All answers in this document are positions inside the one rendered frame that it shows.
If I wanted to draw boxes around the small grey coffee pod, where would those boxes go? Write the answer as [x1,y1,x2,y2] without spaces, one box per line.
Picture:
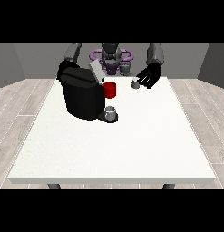
[131,76,141,90]

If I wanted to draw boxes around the pale grey machine lid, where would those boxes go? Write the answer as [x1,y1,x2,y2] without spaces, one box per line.
[88,59,106,84]

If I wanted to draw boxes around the red pod holder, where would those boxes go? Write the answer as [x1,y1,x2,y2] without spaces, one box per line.
[102,81,117,100]

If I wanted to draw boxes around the small grey cup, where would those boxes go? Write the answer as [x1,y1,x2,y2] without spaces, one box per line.
[104,105,118,121]

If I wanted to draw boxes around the grey robot trunk purple rings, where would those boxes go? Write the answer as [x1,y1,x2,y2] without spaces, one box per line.
[89,43,134,76]

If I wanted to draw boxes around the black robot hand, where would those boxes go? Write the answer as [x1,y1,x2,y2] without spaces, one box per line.
[136,63,162,90]
[56,59,82,81]

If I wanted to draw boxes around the black coffee machine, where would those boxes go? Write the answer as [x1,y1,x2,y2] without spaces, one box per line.
[59,67,119,123]

